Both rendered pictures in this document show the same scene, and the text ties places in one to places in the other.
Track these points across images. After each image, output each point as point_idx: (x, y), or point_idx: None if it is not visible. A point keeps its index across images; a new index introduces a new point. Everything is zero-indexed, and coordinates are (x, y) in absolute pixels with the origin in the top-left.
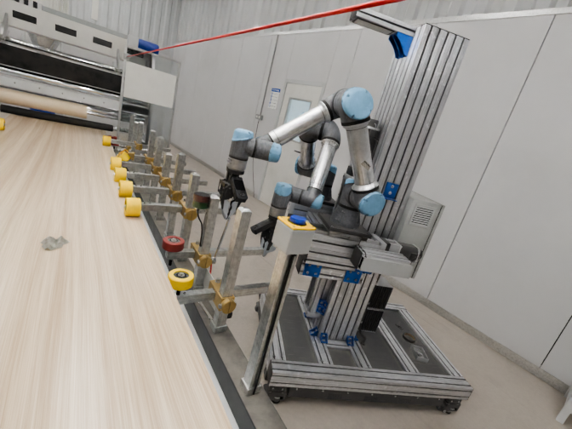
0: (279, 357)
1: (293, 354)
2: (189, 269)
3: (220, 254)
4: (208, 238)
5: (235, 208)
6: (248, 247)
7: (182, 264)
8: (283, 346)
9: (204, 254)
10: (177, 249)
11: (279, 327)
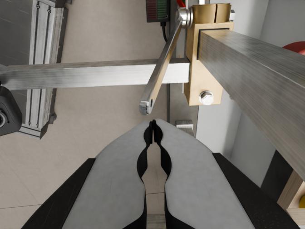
0: (41, 6)
1: (20, 10)
2: (179, 95)
3: (147, 60)
4: (231, 38)
5: (101, 168)
6: (49, 86)
7: (185, 112)
8: (32, 24)
9: (217, 24)
10: (300, 43)
11: (29, 60)
